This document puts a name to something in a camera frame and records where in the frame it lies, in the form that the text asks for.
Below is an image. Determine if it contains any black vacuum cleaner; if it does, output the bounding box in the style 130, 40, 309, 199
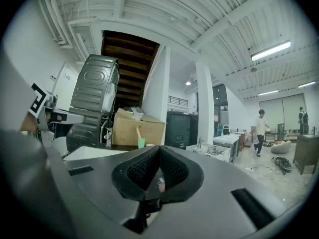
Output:
271, 156, 293, 176

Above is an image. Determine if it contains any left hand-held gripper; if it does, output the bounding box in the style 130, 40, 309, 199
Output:
28, 82, 86, 148

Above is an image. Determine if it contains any white vanity counter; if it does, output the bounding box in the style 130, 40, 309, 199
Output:
213, 133, 240, 147

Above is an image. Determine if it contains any clear plastic wrap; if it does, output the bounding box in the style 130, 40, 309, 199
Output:
124, 106, 146, 121

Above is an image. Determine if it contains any marble patterned sink cabinet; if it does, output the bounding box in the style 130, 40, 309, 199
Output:
185, 143, 231, 163

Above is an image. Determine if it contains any dark wooden cabinet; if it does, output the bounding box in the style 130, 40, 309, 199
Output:
293, 133, 319, 175

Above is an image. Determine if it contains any large cardboard box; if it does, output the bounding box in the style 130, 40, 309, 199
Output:
111, 108, 166, 147

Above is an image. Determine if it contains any grey metal washing machine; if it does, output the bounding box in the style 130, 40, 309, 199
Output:
70, 54, 120, 114
66, 107, 103, 150

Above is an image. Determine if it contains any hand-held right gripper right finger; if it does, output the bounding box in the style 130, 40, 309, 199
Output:
159, 146, 205, 204

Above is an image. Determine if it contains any person's left forearm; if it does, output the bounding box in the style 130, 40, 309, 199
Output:
19, 113, 38, 136

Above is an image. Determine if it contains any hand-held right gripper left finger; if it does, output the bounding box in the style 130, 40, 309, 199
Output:
111, 145, 161, 201

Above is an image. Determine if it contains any long ceiling light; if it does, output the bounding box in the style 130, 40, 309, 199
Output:
297, 81, 317, 89
257, 89, 280, 96
250, 40, 292, 62

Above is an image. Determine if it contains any white bean bag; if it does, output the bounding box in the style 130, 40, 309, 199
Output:
270, 140, 292, 154

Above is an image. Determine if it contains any dark wooden staircase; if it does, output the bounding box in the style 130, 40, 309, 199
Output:
100, 29, 160, 109

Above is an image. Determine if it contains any black cabinet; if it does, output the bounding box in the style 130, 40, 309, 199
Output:
165, 111, 199, 150

